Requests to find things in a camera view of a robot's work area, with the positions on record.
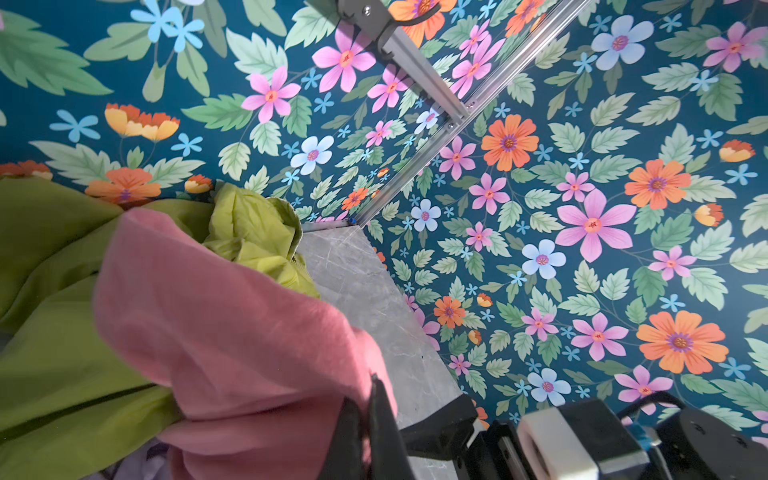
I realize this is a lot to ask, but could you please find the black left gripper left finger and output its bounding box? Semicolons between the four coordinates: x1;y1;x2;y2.
317;398;365;480

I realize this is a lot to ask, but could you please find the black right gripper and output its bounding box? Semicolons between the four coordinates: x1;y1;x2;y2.
401;395;648;480

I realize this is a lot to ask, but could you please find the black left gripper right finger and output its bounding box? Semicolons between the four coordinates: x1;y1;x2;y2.
369;376;415;480

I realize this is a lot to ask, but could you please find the pink cloth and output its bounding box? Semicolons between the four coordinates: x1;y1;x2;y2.
94;209;391;479

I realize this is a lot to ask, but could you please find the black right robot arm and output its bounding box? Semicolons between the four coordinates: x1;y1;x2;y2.
401;392;767;480

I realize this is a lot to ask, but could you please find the lime green jacket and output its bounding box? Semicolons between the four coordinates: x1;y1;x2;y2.
1;176;320;479

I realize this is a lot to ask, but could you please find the aluminium frame post back left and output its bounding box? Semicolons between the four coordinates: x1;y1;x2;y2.
346;0;593;227

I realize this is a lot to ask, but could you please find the aluminium frame left rail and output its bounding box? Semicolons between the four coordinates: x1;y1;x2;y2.
336;1;468;122

